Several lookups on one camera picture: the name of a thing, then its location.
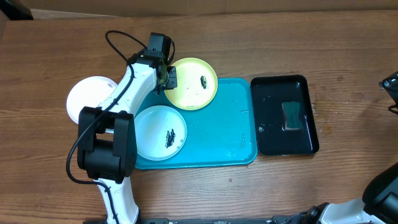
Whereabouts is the green sponge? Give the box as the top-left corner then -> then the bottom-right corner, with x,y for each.
282,101 -> 302,131

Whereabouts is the black plastic tray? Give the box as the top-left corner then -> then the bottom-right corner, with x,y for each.
251,75 -> 320,156

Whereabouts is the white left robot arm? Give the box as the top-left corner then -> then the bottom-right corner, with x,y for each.
70,49 -> 177,223

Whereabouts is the light blue plate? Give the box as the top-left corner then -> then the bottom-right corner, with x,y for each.
134,105 -> 187,161

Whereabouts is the yellow-green plate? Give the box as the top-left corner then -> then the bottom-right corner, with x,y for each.
165,58 -> 218,110

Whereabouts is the brown cardboard backdrop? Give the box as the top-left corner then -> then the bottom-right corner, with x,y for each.
22,0 -> 397,17

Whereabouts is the white plate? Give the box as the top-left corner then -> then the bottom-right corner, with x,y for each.
66,76 -> 118,124

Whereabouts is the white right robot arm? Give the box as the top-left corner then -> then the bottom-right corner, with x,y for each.
282,164 -> 397,224

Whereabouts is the blue plastic tray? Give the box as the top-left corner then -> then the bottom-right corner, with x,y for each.
136,78 -> 257,170

